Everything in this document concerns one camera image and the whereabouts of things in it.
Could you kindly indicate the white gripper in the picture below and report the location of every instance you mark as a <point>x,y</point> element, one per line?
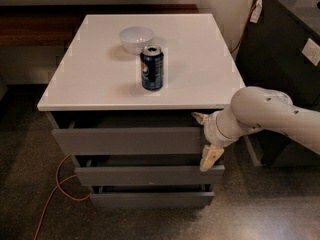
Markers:
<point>212,130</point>

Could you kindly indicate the blue pepsi can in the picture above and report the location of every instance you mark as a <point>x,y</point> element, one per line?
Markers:
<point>152,67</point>

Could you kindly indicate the grey top drawer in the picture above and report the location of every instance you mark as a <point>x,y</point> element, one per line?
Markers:
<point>131,133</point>

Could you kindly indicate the grey drawer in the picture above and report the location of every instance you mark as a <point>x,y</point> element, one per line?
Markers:
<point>144,170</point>
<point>146,197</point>
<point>131,133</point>

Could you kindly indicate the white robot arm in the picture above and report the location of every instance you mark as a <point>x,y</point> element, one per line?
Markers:
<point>251,110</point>

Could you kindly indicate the white-topped grey drawer cabinet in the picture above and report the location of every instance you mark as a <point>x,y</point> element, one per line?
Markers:
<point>97,74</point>

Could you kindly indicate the grey bottom drawer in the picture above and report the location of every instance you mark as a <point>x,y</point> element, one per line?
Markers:
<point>146,197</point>

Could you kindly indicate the grey middle drawer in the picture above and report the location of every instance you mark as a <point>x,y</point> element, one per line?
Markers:
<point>144,170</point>

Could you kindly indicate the black side cabinet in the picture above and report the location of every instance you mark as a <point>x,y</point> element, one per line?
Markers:
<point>270,55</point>

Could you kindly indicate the white bowl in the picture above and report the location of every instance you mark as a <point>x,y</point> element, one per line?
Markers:
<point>135,38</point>

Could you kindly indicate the white label on cabinet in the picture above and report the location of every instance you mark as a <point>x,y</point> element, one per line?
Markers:
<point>311,51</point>

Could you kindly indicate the dark wooden bench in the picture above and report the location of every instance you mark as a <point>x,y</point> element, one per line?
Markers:
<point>56,25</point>

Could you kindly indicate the white cable tag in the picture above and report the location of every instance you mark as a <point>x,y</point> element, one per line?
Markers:
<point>256,12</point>

